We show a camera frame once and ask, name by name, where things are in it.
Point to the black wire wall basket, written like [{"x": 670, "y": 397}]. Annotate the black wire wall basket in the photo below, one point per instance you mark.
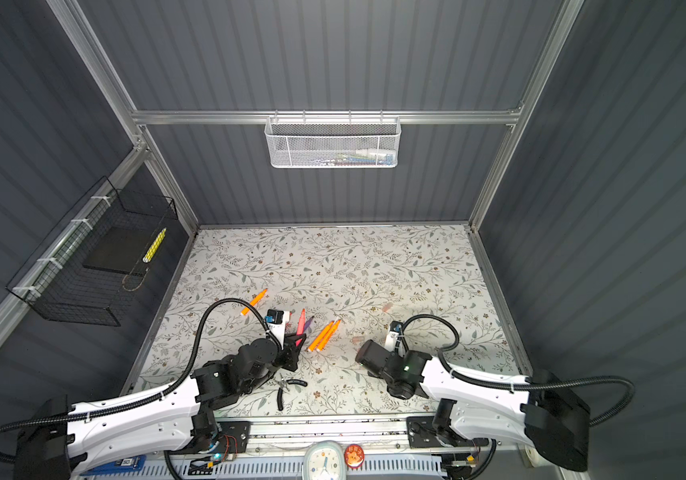
[{"x": 92, "y": 272}]

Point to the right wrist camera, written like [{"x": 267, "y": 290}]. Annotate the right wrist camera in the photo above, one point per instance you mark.
[{"x": 394, "y": 337}]

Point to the yellow marker in basket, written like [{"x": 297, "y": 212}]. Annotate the yellow marker in basket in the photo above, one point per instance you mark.
[{"x": 154, "y": 246}]

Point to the red round button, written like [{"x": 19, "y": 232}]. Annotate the red round button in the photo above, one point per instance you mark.
[{"x": 354, "y": 456}]

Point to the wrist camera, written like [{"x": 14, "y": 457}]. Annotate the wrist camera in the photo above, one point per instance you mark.
[
  {"x": 278, "y": 321},
  {"x": 394, "y": 337}
]

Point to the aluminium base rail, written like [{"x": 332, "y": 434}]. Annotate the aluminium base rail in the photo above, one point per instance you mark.
[{"x": 275, "y": 434}]

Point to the white analog clock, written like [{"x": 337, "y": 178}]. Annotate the white analog clock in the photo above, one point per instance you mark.
[{"x": 324, "y": 461}]

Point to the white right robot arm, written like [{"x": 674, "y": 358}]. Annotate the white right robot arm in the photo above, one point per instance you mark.
[{"x": 476, "y": 405}]

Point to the black handled pliers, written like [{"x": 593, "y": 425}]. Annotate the black handled pliers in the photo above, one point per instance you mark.
[{"x": 284, "y": 385}]

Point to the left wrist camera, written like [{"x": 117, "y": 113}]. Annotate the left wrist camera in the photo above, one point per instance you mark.
[{"x": 278, "y": 321}]

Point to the black flat pad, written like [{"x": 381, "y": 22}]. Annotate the black flat pad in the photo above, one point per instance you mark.
[{"x": 120, "y": 251}]

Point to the purple marker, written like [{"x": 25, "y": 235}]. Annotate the purple marker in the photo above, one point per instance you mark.
[{"x": 308, "y": 324}]

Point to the white wire mesh basket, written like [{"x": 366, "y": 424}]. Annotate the white wire mesh basket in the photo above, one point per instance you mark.
[{"x": 326, "y": 145}]

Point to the pink marker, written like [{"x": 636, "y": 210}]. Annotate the pink marker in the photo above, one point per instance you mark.
[{"x": 301, "y": 328}]

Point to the lone orange marker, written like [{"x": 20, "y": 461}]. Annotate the lone orange marker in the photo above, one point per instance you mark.
[{"x": 255, "y": 301}]

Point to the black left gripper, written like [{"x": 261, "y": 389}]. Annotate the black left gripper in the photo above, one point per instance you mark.
[{"x": 290, "y": 353}]

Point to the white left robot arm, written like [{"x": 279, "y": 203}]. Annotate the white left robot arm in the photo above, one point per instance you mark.
[{"x": 162, "y": 419}]

